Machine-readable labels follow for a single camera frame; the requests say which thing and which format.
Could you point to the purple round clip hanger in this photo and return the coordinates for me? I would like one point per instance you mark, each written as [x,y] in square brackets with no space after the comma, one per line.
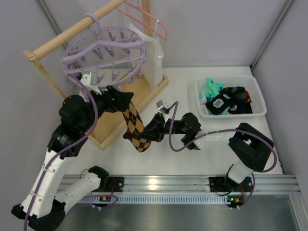
[115,54]

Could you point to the mint green sock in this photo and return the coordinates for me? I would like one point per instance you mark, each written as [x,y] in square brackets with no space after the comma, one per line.
[210,90]
[218,111]

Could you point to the wooden clothes rack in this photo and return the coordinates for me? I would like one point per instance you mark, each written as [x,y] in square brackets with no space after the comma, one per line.
[109,127]

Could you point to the aluminium mounting rail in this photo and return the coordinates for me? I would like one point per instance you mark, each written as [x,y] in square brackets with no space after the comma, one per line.
[181,184]

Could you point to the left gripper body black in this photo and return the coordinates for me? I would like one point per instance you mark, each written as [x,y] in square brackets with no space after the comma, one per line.
[111,97]

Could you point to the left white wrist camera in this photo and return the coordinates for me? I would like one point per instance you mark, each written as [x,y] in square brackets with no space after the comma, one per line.
[89,81]

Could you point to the white garment on hanger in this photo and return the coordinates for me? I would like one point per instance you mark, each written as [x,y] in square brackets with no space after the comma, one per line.
[152,67]

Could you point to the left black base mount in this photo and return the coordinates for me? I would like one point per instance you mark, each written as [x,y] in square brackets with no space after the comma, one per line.
[115,184]

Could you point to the pink clothes hanger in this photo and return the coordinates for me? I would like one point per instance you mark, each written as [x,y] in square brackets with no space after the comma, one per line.
[147,17]

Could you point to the black blue sock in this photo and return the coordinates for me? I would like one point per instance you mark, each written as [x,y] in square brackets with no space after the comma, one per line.
[221,100]

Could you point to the black tan argyle sock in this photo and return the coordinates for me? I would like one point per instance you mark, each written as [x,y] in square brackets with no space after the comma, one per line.
[135,126]

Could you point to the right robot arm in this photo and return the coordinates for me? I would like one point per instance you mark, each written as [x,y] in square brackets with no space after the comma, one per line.
[251,147]

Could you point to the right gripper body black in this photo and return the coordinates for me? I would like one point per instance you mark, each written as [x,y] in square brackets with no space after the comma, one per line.
[160,125]

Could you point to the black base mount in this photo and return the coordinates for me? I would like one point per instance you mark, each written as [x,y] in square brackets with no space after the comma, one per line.
[218,184]
[115,184]

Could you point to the white plastic basket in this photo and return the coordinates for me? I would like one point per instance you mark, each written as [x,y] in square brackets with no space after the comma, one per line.
[248,82]

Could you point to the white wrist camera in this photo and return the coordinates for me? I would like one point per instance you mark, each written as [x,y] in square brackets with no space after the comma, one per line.
[89,81]
[163,109]

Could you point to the black sock with grey patches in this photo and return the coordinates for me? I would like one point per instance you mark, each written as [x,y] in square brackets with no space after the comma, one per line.
[242,108]

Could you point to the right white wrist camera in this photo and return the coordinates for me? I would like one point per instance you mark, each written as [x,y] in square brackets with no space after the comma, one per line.
[163,109]

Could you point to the black red yellow argyle sock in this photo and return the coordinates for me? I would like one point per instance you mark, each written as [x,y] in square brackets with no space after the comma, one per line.
[248,99]

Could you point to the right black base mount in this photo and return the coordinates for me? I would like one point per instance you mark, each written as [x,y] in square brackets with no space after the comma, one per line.
[218,184]

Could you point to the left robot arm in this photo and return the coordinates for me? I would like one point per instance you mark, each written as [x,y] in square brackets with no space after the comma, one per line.
[44,209]

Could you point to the grey slotted cable duct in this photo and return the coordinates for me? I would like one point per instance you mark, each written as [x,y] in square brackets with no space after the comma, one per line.
[168,199]

